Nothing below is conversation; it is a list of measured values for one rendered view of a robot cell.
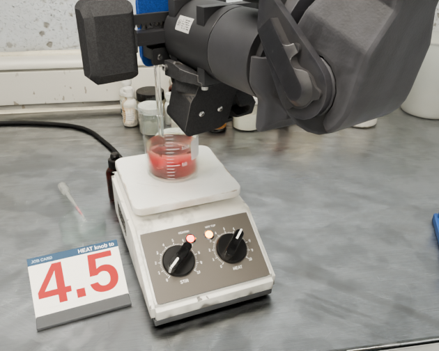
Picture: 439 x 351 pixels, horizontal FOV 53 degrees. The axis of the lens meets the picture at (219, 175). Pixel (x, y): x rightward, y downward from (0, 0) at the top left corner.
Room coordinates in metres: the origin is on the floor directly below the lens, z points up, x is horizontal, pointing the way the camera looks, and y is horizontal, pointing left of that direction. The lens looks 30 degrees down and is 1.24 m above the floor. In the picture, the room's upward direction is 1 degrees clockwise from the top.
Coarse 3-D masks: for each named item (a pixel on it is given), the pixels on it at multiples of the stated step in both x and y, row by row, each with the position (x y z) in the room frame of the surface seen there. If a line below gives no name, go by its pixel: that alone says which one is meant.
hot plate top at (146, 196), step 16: (128, 160) 0.47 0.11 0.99; (144, 160) 0.47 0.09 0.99; (208, 160) 0.47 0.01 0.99; (128, 176) 0.43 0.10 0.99; (144, 176) 0.43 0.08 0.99; (208, 176) 0.43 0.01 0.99; (224, 176) 0.43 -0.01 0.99; (128, 192) 0.40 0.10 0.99; (144, 192) 0.40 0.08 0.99; (160, 192) 0.40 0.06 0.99; (176, 192) 0.40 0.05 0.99; (192, 192) 0.40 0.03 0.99; (208, 192) 0.40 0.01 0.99; (224, 192) 0.40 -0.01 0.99; (144, 208) 0.37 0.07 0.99; (160, 208) 0.37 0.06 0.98; (176, 208) 0.38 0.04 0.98
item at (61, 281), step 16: (80, 256) 0.35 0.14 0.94; (96, 256) 0.36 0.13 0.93; (112, 256) 0.36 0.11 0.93; (32, 272) 0.33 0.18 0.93; (48, 272) 0.34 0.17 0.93; (64, 272) 0.34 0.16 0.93; (80, 272) 0.34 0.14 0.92; (96, 272) 0.35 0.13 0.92; (112, 272) 0.35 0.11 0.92; (48, 288) 0.32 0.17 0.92; (64, 288) 0.33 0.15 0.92; (80, 288) 0.33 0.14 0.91; (96, 288) 0.33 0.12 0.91; (112, 288) 0.34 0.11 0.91; (48, 304) 0.31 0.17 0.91
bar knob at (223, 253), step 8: (240, 232) 0.36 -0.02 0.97; (224, 240) 0.36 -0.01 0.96; (232, 240) 0.35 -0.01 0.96; (240, 240) 0.35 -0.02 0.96; (216, 248) 0.35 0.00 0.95; (224, 248) 0.35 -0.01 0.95; (232, 248) 0.34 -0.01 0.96; (240, 248) 0.35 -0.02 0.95; (224, 256) 0.34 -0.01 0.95; (232, 256) 0.35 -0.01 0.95; (240, 256) 0.35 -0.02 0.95
